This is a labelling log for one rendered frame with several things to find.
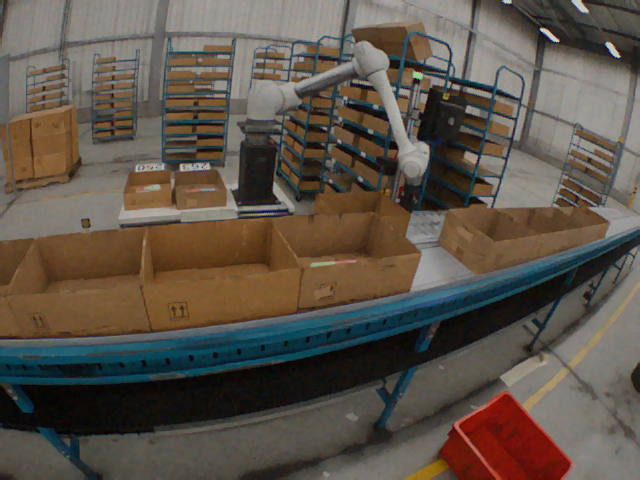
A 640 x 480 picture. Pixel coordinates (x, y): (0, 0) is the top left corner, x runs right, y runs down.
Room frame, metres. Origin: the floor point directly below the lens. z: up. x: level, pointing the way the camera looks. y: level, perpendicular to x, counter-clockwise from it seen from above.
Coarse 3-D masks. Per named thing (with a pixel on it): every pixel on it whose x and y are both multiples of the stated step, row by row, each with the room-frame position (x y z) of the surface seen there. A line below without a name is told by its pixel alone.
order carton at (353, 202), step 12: (360, 192) 1.69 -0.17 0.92; (372, 192) 1.72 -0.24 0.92; (324, 204) 1.47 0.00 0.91; (336, 204) 1.62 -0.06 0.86; (348, 204) 1.66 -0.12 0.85; (360, 204) 1.69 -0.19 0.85; (372, 204) 1.73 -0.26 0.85; (384, 204) 1.69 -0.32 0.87; (396, 204) 1.61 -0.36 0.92; (384, 216) 1.41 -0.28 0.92; (396, 216) 1.45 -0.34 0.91; (408, 216) 1.49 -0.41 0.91; (396, 228) 1.46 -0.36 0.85
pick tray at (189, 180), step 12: (180, 180) 1.83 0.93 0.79; (192, 180) 1.87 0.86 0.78; (204, 180) 1.91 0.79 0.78; (216, 180) 1.91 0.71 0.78; (180, 192) 1.71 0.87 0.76; (192, 192) 1.52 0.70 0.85; (204, 192) 1.56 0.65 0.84; (216, 192) 1.59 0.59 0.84; (180, 204) 1.49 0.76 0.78; (192, 204) 1.52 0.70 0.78; (204, 204) 1.56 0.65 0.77; (216, 204) 1.59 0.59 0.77
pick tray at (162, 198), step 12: (132, 180) 1.72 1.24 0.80; (144, 180) 1.76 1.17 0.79; (156, 180) 1.80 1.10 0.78; (168, 180) 1.84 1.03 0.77; (132, 192) 1.62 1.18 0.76; (144, 192) 1.44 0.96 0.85; (156, 192) 1.47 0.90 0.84; (168, 192) 1.51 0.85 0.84; (132, 204) 1.41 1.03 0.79; (144, 204) 1.44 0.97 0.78; (156, 204) 1.47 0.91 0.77; (168, 204) 1.51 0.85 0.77
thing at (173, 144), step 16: (176, 80) 4.25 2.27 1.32; (192, 80) 4.35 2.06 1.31; (208, 80) 4.44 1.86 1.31; (224, 80) 4.54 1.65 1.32; (224, 128) 4.98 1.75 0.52; (176, 144) 4.43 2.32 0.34; (192, 144) 4.50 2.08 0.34; (176, 160) 4.27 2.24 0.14; (192, 160) 4.37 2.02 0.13; (208, 160) 4.47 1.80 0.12; (224, 160) 4.57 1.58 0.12
